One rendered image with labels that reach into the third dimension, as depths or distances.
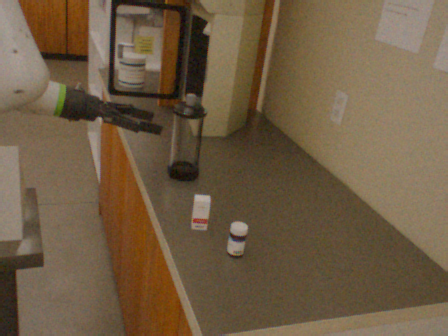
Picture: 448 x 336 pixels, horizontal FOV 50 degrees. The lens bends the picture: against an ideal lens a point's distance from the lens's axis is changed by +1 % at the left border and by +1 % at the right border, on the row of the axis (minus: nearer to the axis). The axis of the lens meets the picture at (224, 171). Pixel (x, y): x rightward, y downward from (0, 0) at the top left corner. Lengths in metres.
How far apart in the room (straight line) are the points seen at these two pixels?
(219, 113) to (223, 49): 0.25
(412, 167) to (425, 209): 0.13
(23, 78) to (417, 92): 1.05
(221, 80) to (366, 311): 1.06
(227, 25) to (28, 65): 0.86
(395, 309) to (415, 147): 0.52
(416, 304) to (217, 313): 0.47
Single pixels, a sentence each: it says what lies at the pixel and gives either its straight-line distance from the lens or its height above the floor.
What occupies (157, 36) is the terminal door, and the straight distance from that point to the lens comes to 2.08.
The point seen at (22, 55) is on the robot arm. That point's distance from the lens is 1.16.
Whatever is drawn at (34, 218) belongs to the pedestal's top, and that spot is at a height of 0.94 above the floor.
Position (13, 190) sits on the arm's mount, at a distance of 1.16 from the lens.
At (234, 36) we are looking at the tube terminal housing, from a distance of 1.82.
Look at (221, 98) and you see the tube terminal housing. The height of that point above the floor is 1.10.
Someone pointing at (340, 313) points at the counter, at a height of 0.94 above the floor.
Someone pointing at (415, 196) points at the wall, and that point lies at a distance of 1.49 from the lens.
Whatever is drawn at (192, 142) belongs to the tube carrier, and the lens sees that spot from 1.47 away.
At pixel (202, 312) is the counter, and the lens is 1.02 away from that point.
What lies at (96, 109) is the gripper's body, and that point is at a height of 1.17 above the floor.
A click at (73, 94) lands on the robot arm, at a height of 1.21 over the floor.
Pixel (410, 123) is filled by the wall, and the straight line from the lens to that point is 1.51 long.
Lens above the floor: 1.61
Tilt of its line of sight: 24 degrees down
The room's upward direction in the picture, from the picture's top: 9 degrees clockwise
